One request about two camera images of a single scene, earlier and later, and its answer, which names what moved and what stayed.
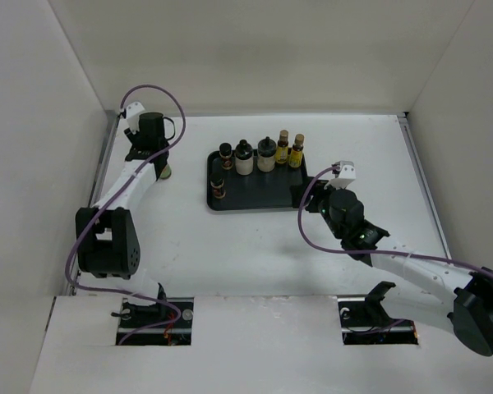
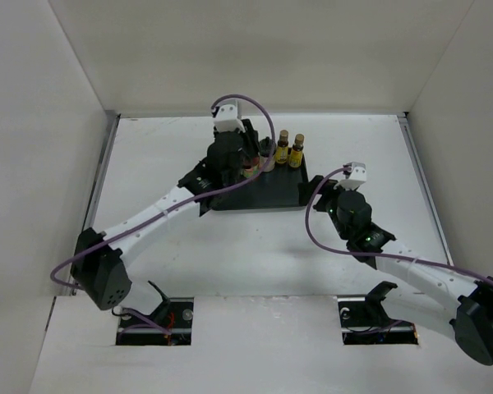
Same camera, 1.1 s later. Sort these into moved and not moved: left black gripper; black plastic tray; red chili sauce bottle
Moved: left black gripper; red chili sauce bottle
Not moved: black plastic tray
